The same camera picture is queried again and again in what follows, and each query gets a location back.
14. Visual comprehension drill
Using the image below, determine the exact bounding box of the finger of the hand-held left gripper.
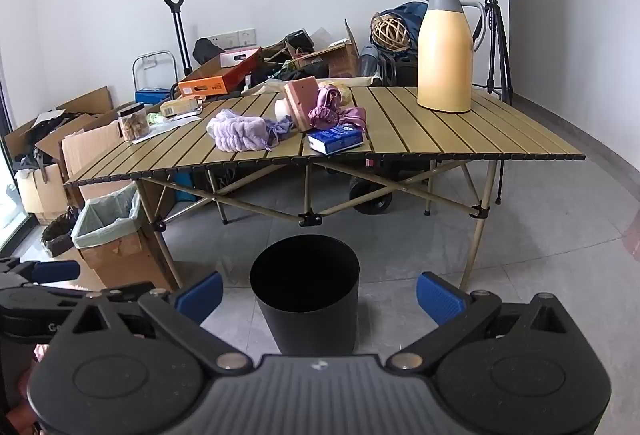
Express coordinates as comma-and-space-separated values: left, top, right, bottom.
0, 259, 82, 287
30, 281, 157, 305

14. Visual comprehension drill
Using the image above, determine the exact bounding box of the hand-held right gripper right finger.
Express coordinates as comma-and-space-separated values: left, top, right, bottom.
387, 271, 591, 372

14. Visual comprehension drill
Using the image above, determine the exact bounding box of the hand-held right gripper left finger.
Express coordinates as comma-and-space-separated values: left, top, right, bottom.
50, 271, 256, 373

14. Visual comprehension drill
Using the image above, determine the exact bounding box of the black round trash bin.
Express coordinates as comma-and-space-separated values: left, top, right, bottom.
249, 235, 361, 357

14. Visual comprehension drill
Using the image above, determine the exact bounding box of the purple fluffy cloth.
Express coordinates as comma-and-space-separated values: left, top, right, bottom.
206, 109, 293, 153

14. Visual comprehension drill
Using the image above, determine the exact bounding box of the blue packet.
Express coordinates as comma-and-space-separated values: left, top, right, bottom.
306, 124, 365, 155

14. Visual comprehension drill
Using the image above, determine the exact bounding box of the pink box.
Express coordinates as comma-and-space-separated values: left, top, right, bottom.
284, 78, 321, 132

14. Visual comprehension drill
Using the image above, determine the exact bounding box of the translucent plastic bag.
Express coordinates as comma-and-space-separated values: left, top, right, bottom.
320, 82, 353, 106

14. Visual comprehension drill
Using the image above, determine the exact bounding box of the cardboard box with liner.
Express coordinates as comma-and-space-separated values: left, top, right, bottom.
72, 182, 173, 292

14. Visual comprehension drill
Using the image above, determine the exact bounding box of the dark wicker basket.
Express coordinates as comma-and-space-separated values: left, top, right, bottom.
41, 210, 81, 258

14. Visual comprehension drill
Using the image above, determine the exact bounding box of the green plastic liner bag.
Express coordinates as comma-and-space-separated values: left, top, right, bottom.
72, 185, 142, 250

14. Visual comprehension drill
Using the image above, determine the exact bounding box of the white cardboard box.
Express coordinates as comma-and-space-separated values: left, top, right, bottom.
15, 162, 71, 226

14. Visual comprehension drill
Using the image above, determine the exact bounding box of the black wagon wheel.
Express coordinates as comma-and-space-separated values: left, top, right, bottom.
349, 180, 394, 216

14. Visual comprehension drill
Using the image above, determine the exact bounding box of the plain cardboard box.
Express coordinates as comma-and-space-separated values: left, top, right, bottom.
60, 120, 132, 186

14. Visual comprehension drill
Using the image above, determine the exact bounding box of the olive slatted folding table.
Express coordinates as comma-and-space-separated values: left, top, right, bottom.
62, 84, 587, 292

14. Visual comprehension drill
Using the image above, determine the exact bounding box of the clear jar of snacks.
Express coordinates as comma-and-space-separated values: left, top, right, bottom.
117, 104, 151, 143

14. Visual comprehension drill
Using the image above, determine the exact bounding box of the large open cardboard box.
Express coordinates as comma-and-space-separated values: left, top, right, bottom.
2, 86, 115, 166

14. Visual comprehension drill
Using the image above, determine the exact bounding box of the white paper towel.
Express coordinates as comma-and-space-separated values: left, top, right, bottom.
145, 111, 203, 137

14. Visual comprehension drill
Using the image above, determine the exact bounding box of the small tan cardboard box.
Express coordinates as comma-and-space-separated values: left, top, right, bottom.
160, 98, 203, 117

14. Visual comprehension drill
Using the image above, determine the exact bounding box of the blue box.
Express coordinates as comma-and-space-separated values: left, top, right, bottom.
135, 88, 173, 105

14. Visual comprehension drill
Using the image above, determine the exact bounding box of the orange flat box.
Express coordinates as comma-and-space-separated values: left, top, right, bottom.
177, 46, 263, 97

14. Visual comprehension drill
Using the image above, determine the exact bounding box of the black suitcase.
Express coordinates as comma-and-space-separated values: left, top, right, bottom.
380, 50, 421, 87

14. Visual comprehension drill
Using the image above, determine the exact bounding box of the yellow thermos jug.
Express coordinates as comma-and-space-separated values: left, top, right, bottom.
416, 0, 487, 113

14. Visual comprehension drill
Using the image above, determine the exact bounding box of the dark cloth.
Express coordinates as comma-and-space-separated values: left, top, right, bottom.
247, 58, 302, 83

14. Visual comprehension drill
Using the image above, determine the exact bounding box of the white metal hand cart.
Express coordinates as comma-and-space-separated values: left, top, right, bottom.
131, 51, 179, 91

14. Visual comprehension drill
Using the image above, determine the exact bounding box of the white long box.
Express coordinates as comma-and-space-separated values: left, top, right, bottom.
220, 48, 261, 67

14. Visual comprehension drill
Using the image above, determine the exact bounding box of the grey water bottle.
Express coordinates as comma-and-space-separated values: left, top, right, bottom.
359, 46, 381, 77

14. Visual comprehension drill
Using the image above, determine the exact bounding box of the black soft bag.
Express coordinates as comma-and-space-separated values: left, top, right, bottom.
192, 38, 227, 64

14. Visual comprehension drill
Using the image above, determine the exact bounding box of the open brown cardboard box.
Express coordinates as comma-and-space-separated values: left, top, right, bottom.
285, 19, 362, 78

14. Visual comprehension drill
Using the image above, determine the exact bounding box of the black tripod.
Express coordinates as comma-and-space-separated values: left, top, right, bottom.
484, 0, 515, 106

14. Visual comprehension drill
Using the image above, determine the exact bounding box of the woven rattan ball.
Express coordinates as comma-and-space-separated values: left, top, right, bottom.
371, 12, 412, 51

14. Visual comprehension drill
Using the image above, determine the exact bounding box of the black pouch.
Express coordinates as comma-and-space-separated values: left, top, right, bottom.
285, 29, 314, 52

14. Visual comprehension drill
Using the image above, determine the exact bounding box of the dark blue bag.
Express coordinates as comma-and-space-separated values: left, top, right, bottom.
380, 1, 431, 61

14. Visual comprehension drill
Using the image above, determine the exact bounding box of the black pull handle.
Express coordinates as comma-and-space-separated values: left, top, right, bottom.
161, 0, 193, 78

